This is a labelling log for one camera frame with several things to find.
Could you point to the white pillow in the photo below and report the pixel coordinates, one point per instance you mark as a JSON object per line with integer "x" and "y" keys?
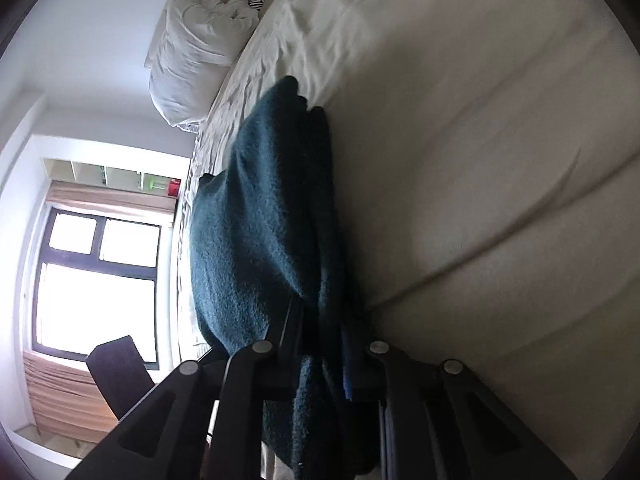
{"x": 195, "y": 60}

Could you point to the zebra striped cloth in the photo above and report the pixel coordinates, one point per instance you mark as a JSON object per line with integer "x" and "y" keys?
{"x": 258, "y": 0}

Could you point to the dark green towel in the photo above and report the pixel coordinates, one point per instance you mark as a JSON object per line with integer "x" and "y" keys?
{"x": 260, "y": 220}

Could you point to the black-framed window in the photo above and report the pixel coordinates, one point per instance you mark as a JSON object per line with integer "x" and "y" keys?
{"x": 95, "y": 285}

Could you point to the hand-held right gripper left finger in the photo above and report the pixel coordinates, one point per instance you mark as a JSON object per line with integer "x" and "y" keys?
{"x": 292, "y": 330}

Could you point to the beige curtain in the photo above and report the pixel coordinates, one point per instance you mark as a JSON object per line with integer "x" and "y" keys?
{"x": 65, "y": 395}
{"x": 110, "y": 197}

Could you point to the green plastic item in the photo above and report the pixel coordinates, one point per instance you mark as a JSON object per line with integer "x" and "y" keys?
{"x": 151, "y": 183}

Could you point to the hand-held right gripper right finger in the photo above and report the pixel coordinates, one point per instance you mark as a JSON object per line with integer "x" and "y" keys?
{"x": 348, "y": 385}

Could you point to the bed with cream sheet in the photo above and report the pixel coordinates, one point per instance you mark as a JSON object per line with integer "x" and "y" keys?
{"x": 475, "y": 160}

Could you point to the red box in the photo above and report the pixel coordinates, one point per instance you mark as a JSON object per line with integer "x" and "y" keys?
{"x": 173, "y": 187}

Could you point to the dark chair back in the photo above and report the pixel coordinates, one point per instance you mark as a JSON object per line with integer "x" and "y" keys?
{"x": 122, "y": 375}

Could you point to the white wall shelf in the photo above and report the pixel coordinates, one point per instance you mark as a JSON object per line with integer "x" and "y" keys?
{"x": 90, "y": 172}

